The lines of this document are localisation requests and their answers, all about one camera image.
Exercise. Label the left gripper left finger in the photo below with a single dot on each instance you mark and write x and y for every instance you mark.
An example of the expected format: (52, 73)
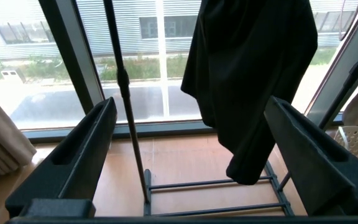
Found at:
(73, 174)

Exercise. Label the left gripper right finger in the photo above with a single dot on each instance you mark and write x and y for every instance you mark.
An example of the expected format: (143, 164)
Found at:
(328, 180)

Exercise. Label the black shorts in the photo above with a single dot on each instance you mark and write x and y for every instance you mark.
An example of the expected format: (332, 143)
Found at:
(253, 77)

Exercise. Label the black clothes rack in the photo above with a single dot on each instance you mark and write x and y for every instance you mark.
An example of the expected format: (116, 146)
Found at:
(124, 84)

